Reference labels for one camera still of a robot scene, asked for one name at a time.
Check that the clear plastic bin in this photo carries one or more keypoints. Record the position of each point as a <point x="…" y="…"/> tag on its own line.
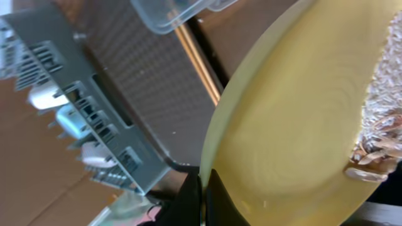
<point x="163" y="16"/>

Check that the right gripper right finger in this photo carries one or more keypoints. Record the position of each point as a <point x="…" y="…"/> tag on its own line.
<point x="220" y="209"/>

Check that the grey plastic dishwasher rack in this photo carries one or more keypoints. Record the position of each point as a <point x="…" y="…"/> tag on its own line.
<point x="38" y="46"/>

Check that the wooden chopstick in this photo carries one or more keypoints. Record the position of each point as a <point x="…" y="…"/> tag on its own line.
<point x="204" y="62"/>
<point x="196" y="67"/>

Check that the cream plastic cup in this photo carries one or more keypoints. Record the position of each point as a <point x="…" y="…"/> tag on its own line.
<point x="46" y="96"/>

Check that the yellow plate with crumbs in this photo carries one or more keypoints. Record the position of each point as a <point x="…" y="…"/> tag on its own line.
<point x="288" y="121"/>

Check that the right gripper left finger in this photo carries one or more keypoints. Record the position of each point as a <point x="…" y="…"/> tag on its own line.
<point x="183" y="209"/>

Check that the dark brown serving tray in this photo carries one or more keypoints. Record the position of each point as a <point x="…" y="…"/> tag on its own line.
<point x="150" y="77"/>

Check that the pile of food scraps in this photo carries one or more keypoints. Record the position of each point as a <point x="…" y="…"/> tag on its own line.
<point x="378" y="148"/>

